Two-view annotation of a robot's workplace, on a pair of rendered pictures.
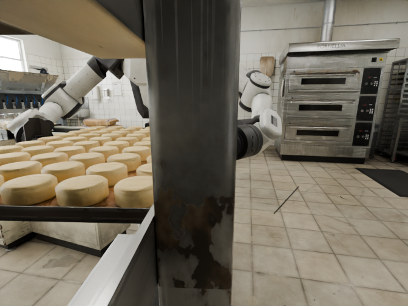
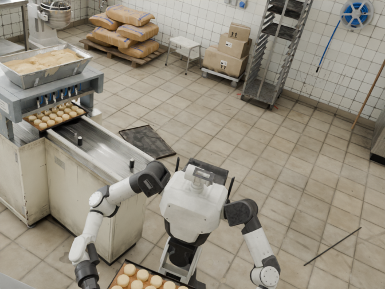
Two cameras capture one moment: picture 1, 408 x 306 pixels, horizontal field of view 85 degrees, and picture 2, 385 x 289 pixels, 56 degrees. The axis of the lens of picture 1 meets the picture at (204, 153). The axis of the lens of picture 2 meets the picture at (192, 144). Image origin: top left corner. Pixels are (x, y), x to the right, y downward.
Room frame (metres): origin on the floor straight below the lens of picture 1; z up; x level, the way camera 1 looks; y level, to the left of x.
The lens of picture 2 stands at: (-0.17, 0.04, 2.37)
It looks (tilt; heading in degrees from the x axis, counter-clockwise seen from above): 34 degrees down; 10
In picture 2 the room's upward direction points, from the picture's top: 12 degrees clockwise
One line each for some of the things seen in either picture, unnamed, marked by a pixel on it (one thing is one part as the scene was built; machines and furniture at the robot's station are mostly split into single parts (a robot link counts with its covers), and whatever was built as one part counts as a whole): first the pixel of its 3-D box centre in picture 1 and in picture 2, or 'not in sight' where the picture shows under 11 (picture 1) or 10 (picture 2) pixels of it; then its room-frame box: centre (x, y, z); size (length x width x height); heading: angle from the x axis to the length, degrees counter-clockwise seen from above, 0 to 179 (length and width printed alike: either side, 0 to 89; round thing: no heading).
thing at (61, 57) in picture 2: not in sight; (47, 63); (1.81, 1.47, 1.28); 0.54 x 0.27 x 0.06; 160
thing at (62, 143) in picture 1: (60, 146); not in sight; (0.47, 0.30, 1.01); 0.05 x 0.05 x 0.02
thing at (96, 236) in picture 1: (76, 187); (95, 192); (1.64, 1.00, 0.45); 0.70 x 0.34 x 0.90; 70
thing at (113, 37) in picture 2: not in sight; (116, 36); (5.04, 2.51, 0.32); 0.72 x 0.42 x 0.17; 83
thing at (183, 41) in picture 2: not in sight; (185, 54); (5.33, 1.43, 0.23); 0.45 x 0.45 x 0.46; 71
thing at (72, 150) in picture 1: (70, 153); not in sight; (0.40, 0.25, 1.01); 0.05 x 0.05 x 0.02
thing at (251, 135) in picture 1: (227, 144); not in sight; (0.55, -0.06, 1.00); 0.12 x 0.10 x 0.13; 133
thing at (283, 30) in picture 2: not in sight; (281, 31); (4.96, 0.07, 1.05); 0.60 x 0.40 x 0.01; 172
